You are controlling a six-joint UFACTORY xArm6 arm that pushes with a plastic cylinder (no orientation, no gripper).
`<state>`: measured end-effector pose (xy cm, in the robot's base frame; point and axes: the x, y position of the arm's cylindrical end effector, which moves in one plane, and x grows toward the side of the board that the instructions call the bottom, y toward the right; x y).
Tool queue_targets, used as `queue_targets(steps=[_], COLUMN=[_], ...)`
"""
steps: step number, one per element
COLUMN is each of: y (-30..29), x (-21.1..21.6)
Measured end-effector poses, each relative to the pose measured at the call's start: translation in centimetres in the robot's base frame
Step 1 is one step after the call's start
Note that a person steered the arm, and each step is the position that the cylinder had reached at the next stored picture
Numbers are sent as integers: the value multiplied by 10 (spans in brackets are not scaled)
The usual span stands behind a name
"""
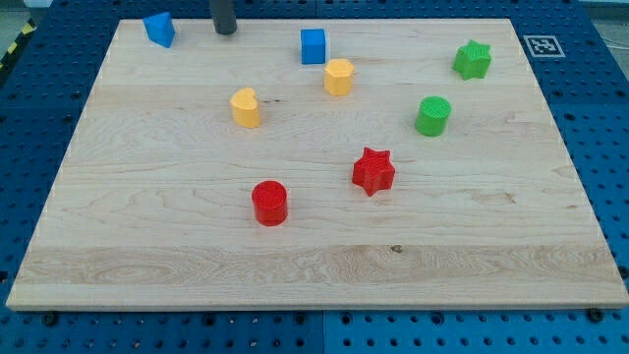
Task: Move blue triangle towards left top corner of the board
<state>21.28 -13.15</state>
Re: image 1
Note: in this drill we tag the white fiducial marker tag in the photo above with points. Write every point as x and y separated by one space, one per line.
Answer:
543 46

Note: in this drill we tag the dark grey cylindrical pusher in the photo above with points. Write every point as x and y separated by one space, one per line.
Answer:
223 16

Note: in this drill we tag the yellow hexagon block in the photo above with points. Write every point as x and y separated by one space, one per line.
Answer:
338 77

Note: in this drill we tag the red cylinder block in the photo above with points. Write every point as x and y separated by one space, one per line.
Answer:
270 203

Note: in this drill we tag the wooden board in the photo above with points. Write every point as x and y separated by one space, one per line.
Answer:
152 207

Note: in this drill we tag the red star block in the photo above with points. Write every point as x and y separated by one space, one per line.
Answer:
373 171

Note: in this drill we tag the green cylinder block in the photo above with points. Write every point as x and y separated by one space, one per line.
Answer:
432 116

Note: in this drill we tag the yellow heart block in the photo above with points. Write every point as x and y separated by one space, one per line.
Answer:
245 110

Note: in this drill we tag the blue cube block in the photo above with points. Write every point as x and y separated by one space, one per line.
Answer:
313 46

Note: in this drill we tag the blue triangle block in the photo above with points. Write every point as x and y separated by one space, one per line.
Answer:
160 29

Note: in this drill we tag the green star block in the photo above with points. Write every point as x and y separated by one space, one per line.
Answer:
472 60

